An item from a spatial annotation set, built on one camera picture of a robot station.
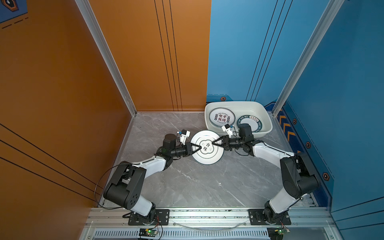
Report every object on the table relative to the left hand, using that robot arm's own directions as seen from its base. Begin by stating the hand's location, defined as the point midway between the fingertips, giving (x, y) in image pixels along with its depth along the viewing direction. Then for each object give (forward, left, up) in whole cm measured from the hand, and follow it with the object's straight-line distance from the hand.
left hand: (201, 147), depth 82 cm
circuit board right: (-37, -36, -15) cm, 54 cm away
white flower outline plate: (-2, -5, -2) cm, 6 cm away
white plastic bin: (+41, -47, -9) cm, 63 cm away
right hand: (+2, -7, 0) cm, 7 cm away
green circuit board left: (-37, +25, -16) cm, 48 cm away
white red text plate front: (+34, -15, -10) cm, 39 cm away
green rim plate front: (+29, -41, -12) cm, 52 cm away
